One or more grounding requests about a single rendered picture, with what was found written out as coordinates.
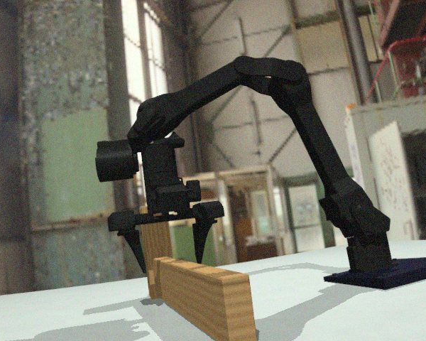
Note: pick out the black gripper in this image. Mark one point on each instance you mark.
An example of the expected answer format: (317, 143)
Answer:
(204, 213)

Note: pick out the wooden slotted post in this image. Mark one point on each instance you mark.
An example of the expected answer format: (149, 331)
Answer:
(156, 243)

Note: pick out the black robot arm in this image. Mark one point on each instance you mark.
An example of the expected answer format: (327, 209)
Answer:
(345, 202)

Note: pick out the light brown wooden board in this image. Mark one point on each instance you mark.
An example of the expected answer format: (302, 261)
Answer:
(216, 300)

